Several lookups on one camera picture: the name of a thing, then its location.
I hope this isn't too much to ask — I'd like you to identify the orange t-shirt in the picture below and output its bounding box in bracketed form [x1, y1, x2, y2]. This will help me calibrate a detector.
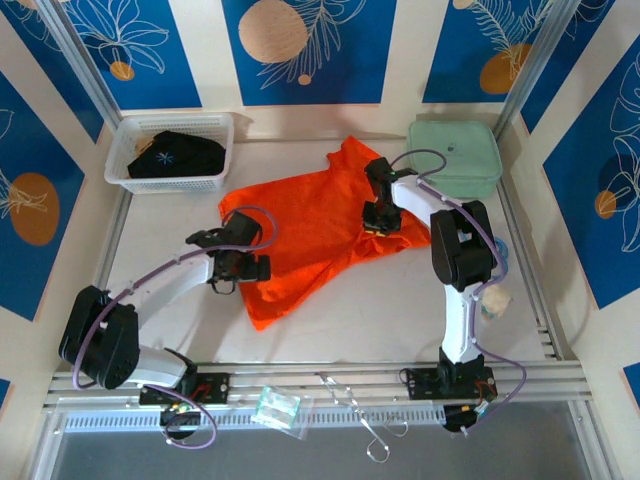
[218, 135, 432, 332]

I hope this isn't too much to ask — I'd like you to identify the green plastic container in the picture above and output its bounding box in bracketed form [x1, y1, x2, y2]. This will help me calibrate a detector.
[405, 119, 503, 200]

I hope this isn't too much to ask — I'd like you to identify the white plastic basket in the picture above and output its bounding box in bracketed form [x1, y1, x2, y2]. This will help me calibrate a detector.
[103, 112, 236, 194]

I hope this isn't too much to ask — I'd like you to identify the black t-shirt with blue print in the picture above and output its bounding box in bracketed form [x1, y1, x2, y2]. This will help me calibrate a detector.
[126, 130, 226, 180]

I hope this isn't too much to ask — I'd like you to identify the cream plush toy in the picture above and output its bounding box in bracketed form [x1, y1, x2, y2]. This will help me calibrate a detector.
[481, 286, 515, 320]

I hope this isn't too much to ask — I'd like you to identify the clear plastic bag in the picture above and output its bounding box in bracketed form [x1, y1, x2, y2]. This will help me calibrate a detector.
[249, 384, 314, 442]

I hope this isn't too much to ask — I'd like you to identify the black left controller module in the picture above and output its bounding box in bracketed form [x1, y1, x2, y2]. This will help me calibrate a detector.
[159, 403, 202, 441]

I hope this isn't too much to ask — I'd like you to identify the black controller module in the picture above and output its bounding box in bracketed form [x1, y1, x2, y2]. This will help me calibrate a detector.
[159, 403, 202, 441]
[442, 403, 489, 435]

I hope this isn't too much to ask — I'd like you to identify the black right controller module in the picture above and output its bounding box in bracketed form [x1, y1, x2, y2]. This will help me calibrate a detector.
[442, 403, 489, 435]

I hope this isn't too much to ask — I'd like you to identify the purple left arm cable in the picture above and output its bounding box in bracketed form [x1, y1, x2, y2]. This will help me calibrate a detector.
[73, 205, 279, 450]

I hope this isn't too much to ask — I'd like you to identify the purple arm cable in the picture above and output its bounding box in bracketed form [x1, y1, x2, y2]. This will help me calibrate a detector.
[73, 205, 279, 450]
[389, 149, 529, 436]

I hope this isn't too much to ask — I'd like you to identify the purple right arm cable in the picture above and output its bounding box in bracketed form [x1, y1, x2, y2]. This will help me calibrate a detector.
[389, 149, 529, 436]

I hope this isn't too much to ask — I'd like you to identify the blue ring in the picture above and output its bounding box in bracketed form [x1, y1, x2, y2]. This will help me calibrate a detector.
[493, 238, 512, 275]

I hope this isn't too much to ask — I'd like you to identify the aluminium front frame rail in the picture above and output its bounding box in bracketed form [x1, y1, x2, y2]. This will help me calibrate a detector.
[42, 362, 589, 411]

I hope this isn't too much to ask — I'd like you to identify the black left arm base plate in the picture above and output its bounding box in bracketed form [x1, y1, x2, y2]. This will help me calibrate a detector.
[138, 372, 231, 406]

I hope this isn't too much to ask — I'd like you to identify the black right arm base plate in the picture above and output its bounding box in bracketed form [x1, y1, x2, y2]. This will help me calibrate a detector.
[402, 366, 499, 401]

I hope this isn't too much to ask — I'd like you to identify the bent thin wire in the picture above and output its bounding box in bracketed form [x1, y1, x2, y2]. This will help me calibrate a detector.
[318, 371, 409, 460]

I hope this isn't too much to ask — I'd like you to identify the aluminium side rail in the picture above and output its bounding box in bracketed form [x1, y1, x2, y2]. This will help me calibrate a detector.
[499, 184, 571, 361]

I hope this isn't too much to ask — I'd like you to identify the white slotted cable duct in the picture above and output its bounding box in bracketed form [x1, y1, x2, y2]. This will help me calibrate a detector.
[59, 405, 446, 431]

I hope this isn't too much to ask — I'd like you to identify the aluminium corner post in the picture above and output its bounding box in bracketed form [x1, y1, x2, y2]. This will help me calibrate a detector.
[494, 0, 584, 139]
[37, 0, 124, 126]

